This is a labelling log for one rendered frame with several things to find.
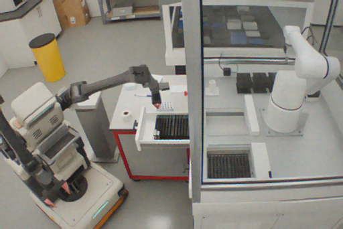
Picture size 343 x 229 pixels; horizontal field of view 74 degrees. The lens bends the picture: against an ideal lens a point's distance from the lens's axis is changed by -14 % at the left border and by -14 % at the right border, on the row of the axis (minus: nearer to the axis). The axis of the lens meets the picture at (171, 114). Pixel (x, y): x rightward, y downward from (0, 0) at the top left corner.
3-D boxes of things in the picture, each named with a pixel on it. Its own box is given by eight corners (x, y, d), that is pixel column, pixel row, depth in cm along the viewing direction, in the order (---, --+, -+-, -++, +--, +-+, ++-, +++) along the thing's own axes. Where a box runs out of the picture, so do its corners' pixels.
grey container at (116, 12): (113, 16, 499) (111, 9, 487) (116, 11, 520) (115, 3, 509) (132, 15, 495) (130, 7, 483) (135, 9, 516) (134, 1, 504)
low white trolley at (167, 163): (130, 184, 237) (108, 128, 184) (139, 134, 281) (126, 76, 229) (193, 186, 230) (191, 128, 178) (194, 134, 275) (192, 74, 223)
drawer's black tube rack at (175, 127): (155, 142, 162) (153, 135, 157) (157, 122, 174) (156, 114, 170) (191, 142, 159) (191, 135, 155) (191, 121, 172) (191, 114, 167)
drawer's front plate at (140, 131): (138, 151, 160) (134, 139, 152) (145, 118, 181) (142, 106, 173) (141, 151, 160) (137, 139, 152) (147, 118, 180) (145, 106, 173)
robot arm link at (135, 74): (137, 60, 120) (141, 81, 119) (149, 65, 133) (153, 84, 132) (66, 85, 135) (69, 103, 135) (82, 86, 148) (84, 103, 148)
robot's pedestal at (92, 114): (89, 161, 259) (63, 106, 206) (96, 139, 280) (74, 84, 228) (117, 163, 256) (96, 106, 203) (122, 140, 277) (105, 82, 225)
